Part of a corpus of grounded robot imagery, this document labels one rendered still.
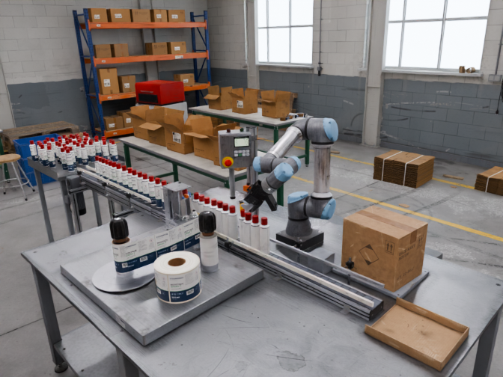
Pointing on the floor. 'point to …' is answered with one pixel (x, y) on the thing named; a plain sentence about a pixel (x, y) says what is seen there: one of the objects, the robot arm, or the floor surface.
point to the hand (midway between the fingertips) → (247, 211)
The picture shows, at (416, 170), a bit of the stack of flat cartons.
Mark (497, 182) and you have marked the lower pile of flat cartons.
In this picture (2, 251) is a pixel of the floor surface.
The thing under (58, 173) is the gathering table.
